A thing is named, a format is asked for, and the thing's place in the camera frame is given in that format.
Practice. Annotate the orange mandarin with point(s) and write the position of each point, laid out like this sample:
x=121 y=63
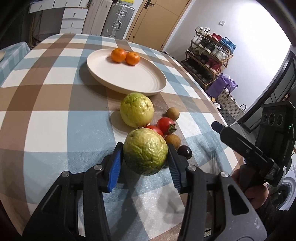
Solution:
x=132 y=58
x=118 y=55

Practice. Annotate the green guava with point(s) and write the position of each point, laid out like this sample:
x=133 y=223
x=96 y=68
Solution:
x=145 y=153

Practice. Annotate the white drawer desk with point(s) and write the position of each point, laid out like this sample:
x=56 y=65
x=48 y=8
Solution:
x=72 y=20

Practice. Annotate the beige suitcase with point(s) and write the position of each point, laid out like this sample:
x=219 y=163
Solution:
x=96 y=18

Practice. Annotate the white woven basket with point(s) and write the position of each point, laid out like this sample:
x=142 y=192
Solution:
x=229 y=104

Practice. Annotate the dark purple plum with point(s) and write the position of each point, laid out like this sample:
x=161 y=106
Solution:
x=185 y=152

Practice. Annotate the silver suitcase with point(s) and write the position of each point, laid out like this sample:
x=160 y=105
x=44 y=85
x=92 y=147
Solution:
x=118 y=20

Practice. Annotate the yellow box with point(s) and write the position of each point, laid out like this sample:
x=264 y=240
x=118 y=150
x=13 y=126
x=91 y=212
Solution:
x=130 y=1

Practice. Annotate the dark framed glass door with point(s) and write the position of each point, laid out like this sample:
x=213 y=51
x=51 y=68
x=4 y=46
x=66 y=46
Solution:
x=284 y=76

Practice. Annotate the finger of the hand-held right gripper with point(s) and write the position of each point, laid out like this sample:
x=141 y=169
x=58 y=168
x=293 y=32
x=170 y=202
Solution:
x=240 y=144

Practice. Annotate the beige round plate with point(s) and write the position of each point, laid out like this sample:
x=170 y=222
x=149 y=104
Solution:
x=129 y=74

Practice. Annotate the person's right forearm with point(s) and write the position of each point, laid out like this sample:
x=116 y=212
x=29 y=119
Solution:
x=275 y=220

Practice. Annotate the rows of shoes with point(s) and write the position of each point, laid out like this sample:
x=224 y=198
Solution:
x=209 y=47

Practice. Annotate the wooden door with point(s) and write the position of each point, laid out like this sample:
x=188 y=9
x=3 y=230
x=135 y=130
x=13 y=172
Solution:
x=157 y=23

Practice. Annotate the red tomato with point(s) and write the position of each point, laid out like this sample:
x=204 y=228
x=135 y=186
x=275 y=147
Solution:
x=165 y=125
x=156 y=130

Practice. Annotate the blue checked cloth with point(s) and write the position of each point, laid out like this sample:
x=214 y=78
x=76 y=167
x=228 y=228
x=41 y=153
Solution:
x=16 y=55

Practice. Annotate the white washing machine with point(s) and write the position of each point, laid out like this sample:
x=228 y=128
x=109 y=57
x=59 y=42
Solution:
x=286 y=192

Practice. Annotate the person's right hand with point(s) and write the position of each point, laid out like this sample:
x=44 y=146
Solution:
x=256 y=195

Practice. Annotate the brown longan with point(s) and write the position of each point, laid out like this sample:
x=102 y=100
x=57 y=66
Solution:
x=173 y=141
x=172 y=114

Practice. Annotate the yellow guava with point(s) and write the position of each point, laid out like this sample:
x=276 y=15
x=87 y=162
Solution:
x=136 y=110

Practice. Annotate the purple bag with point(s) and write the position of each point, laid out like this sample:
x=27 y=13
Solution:
x=218 y=84

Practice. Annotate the wooden shoe rack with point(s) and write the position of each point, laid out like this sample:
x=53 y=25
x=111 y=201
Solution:
x=225 y=60

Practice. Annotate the beige dish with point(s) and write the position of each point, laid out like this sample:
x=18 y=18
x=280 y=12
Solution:
x=1 y=56

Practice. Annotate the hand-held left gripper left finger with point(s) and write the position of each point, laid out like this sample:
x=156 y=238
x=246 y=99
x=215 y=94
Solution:
x=114 y=166

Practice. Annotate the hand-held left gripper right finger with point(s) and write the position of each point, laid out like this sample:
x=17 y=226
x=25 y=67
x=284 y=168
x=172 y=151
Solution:
x=174 y=169

